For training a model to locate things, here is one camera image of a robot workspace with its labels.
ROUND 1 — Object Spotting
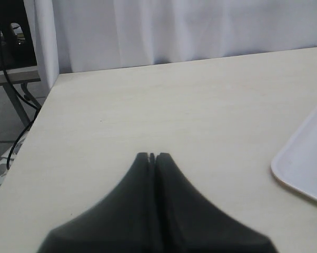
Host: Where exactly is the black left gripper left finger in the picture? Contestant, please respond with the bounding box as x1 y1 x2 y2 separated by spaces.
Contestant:
38 153 156 252

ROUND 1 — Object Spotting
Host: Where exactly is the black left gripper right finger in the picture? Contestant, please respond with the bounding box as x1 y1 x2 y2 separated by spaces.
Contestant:
154 153 277 252

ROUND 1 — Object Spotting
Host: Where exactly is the white plastic tray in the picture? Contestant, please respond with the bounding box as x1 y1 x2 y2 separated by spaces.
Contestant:
271 107 317 202

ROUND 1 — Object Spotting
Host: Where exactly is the grey metal side table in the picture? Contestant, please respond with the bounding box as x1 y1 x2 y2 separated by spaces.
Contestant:
0 66 41 127

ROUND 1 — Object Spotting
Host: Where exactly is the white backdrop curtain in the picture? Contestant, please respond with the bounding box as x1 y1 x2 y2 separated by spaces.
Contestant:
25 1 317 90

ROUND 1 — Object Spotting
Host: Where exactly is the black cable beside table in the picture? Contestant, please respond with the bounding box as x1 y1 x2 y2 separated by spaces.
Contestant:
0 26 42 171

